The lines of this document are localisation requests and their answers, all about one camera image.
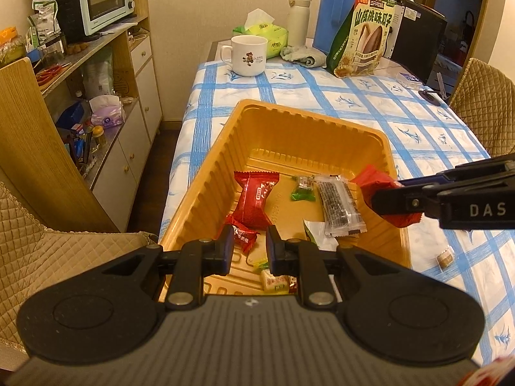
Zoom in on red snack packet white print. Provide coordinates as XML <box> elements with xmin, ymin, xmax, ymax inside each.
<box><xmin>233</xmin><ymin>170</ymin><xmax>281</xmax><ymax>230</ymax></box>

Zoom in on red white patterned clothing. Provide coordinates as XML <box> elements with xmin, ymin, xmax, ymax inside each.
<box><xmin>462</xmin><ymin>355</ymin><xmax>515</xmax><ymax>386</ymax></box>

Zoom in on quilted tan chair cushion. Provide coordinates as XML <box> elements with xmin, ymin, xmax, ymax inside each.
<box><xmin>0</xmin><ymin>180</ymin><xmax>160</xmax><ymax>355</ymax></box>

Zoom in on large red snack packet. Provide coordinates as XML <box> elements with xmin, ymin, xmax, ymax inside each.
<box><xmin>349</xmin><ymin>164</ymin><xmax>424</xmax><ymax>228</ymax></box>

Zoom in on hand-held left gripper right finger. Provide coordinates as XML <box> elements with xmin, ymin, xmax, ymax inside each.
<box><xmin>265</xmin><ymin>224</ymin><xmax>406</xmax><ymax>308</ymax></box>

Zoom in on mint green toaster oven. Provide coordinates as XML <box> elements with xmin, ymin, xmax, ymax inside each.
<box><xmin>76</xmin><ymin>0</ymin><xmax>136</xmax><ymax>37</ymax></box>

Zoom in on green brown candy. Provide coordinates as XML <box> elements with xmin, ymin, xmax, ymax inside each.
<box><xmin>290</xmin><ymin>174</ymin><xmax>317</xmax><ymax>202</ymax></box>

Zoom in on wooden board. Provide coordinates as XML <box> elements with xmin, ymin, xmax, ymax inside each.
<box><xmin>0</xmin><ymin>57</ymin><xmax>122</xmax><ymax>234</ymax></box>

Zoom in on clear wrapped brown cube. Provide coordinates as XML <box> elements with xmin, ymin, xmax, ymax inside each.
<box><xmin>436</xmin><ymin>247</ymin><xmax>456</xmax><ymax>271</ymax></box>

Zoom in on white cartoon mug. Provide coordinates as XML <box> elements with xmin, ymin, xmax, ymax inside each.
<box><xmin>219</xmin><ymin>35</ymin><xmax>268</xmax><ymax>77</ymax></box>

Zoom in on quilted tan chair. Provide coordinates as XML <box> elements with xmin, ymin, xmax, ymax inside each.
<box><xmin>448</xmin><ymin>58</ymin><xmax>515</xmax><ymax>158</ymax></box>

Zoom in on silver foil snack packet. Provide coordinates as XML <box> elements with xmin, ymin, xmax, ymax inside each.
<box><xmin>302</xmin><ymin>219</ymin><xmax>339</xmax><ymax>251</ymax></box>

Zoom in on green sunflower seed bag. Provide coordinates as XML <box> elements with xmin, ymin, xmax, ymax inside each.
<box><xmin>325</xmin><ymin>0</ymin><xmax>399</xmax><ymax>79</ymax></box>

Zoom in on small blue white wrapper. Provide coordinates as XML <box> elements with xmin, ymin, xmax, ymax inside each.
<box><xmin>396</xmin><ymin>70</ymin><xmax>424</xmax><ymax>89</ymax></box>

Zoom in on blue box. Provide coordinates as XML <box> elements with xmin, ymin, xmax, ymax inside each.
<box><xmin>55</xmin><ymin>102</ymin><xmax>88</xmax><ymax>130</ymax></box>

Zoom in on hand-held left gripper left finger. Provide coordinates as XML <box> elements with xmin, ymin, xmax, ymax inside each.
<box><xmin>96</xmin><ymin>224</ymin><xmax>236</xmax><ymax>311</ymax></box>

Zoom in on green white packets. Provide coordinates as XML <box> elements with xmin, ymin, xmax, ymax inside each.
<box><xmin>26</xmin><ymin>0</ymin><xmax>62</xmax><ymax>48</ymax></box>

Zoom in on black white carton box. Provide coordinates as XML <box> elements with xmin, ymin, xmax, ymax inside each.
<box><xmin>387</xmin><ymin>0</ymin><xmax>448</xmax><ymax>86</ymax></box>

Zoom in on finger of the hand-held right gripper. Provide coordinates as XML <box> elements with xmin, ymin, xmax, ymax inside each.
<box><xmin>401</xmin><ymin>155</ymin><xmax>515</xmax><ymax>194</ymax></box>
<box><xmin>370</xmin><ymin>184</ymin><xmax>442</xmax><ymax>218</ymax></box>

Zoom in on green tissue pack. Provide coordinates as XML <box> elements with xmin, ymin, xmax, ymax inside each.
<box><xmin>232</xmin><ymin>7</ymin><xmax>290</xmax><ymax>59</ymax></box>

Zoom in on white plastic bag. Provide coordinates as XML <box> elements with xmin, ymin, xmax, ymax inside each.
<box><xmin>81</xmin><ymin>53</ymin><xmax>114</xmax><ymax>98</ymax></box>

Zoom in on white thermos bottle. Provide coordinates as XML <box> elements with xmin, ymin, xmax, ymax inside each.
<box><xmin>287</xmin><ymin>0</ymin><xmax>313</xmax><ymax>48</ymax></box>

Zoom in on blue thermos jug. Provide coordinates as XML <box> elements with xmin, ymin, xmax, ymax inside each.
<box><xmin>313</xmin><ymin>0</ymin><xmax>366</xmax><ymax>56</ymax></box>

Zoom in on wooden cabinet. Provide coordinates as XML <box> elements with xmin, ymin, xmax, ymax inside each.
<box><xmin>35</xmin><ymin>0</ymin><xmax>164</xmax><ymax>233</ymax></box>

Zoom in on orange plastic tray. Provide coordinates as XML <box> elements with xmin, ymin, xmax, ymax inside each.
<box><xmin>158</xmin><ymin>98</ymin><xmax>412</xmax><ymax>303</ymax></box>

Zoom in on black round disc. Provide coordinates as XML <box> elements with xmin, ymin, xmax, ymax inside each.
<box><xmin>417</xmin><ymin>90</ymin><xmax>442</xmax><ymax>106</ymax></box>

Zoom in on grey cloth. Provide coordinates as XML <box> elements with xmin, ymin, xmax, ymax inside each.
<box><xmin>280</xmin><ymin>44</ymin><xmax>327</xmax><ymax>68</ymax></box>

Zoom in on yellow green snack packet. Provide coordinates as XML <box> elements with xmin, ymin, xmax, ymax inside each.
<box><xmin>252</xmin><ymin>258</ymin><xmax>299</xmax><ymax>295</ymax></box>

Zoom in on small red candy packet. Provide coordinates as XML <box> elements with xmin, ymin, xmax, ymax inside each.
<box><xmin>217</xmin><ymin>215</ymin><xmax>258</xmax><ymax>255</ymax></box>

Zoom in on purple tissue pack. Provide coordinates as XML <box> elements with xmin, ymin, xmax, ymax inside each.
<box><xmin>89</xmin><ymin>95</ymin><xmax>125</xmax><ymax>128</ymax></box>

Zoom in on black sesame bar clear wrapper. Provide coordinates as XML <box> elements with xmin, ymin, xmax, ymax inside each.
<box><xmin>313</xmin><ymin>174</ymin><xmax>368</xmax><ymax>237</ymax></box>

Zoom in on red handled scissors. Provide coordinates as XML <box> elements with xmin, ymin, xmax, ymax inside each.
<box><xmin>35</xmin><ymin>63</ymin><xmax>72</xmax><ymax>86</ymax></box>

